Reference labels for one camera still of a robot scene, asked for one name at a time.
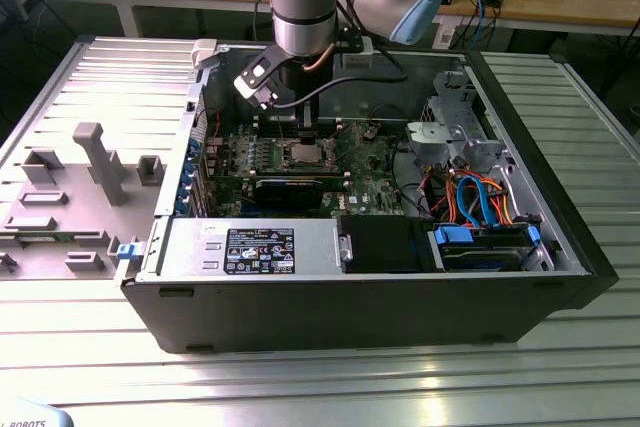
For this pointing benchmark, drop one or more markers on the CPU socket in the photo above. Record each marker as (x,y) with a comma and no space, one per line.
(288,153)

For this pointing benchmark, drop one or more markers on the blue slot retainer clip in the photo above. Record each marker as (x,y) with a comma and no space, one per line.
(184,197)
(194,147)
(189,173)

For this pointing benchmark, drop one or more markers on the white case latch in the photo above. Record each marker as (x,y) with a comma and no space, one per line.
(205,54)

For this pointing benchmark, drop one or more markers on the black graphics card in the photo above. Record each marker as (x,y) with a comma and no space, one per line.
(287,194)

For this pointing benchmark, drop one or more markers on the green motherboard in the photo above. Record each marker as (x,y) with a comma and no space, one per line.
(370,182)

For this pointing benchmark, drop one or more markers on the silver metal drive cage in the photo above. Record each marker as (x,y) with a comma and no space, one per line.
(425,139)

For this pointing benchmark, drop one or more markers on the white label tag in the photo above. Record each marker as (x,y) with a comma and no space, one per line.
(446,39)

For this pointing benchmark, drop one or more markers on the silver power supply unit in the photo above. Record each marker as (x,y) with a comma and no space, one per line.
(310,247)

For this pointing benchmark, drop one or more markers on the black open PC case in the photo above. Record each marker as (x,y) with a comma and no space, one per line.
(350,317)

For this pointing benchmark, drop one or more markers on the blue case clip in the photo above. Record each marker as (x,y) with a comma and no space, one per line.
(127,252)

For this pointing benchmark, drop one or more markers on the hard disk in blue carrier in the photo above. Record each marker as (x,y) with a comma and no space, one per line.
(480,259)

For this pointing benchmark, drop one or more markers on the grey parts rack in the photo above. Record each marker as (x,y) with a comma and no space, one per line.
(75,217)

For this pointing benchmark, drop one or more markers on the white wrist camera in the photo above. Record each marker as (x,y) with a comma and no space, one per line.
(352,61)
(260,69)

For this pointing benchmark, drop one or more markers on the silver metal latch bracket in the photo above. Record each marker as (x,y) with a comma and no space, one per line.
(345,249)

